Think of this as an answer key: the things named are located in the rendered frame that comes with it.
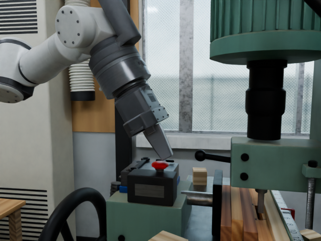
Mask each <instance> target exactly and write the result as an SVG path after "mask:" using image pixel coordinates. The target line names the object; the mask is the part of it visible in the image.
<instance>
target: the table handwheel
mask: <svg viewBox="0 0 321 241"><path fill-rule="evenodd" d="M85 201H89V202H91V203H92V204H93V205H94V207H95V209H96V211H97V215H98V220H99V237H98V238H97V239H96V240H95V241H107V214H106V201H105V199H104V197H103V196H102V195H101V193H100V192H98V191H97V190H95V189H93V188H90V187H83V188H80V189H77V190H75V191H73V192H72V193H70V194H69V195H68V196H66V197H65V198H64V199H63V200H62V201H61V202H60V203H59V205H58V206H57V207H56V208H55V210H54V211H53V212H52V214H51V215H50V217H49V219H48V220H47V222H46V224H45V226H44V228H43V230H42V232H41V234H40V236H39V239H38V241H56V240H57V238H58V235H59V233H60V232H61V235H62V237H63V239H64V241H74V239H73V237H72V234H71V232H70V229H69V226H68V223H67V219H68V217H69V216H70V214H71V213H72V212H73V211H74V209H75V208H76V207H77V206H78V205H80V204H81V203H83V202H85Z"/></svg>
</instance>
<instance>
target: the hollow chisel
mask: <svg viewBox="0 0 321 241"><path fill-rule="evenodd" d="M257 212H258V213H264V194H260V193H258V200H257Z"/></svg>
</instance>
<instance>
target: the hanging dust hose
mask: <svg viewBox="0 0 321 241"><path fill-rule="evenodd" d="M90 4H91V3H90V0H65V5H71V6H83V7H91V6H90ZM89 60H90V59H88V60H86V61H85V62H81V63H78V64H73V65H71V66H69V68H70V69H69V70H70V71H69V73H70V74H69V76H70V77H69V78H70V84H71V85H70V87H71V88H70V89H71V91H70V95H71V101H94V100H95V90H94V88H95V87H93V86H94V79H93V78H94V76H93V73H92V71H91V69H90V68H89V66H88V63H89Z"/></svg>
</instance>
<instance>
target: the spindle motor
mask: <svg viewBox="0 0 321 241"><path fill-rule="evenodd" d="M209 59H210V60H213V61H216V62H219V63H222V64H228V65H246V62H247V61H253V60H267V59H281V60H287V61H288V64H296V63H305V62H312V61H316V60H319V59H321V18H320V17H319V16H318V15H317V14H316V13H315V12H314V11H313V10H312V9H311V8H310V7H309V6H308V4H307V3H306V2H305V1H304V0H211V10H210V58H209Z"/></svg>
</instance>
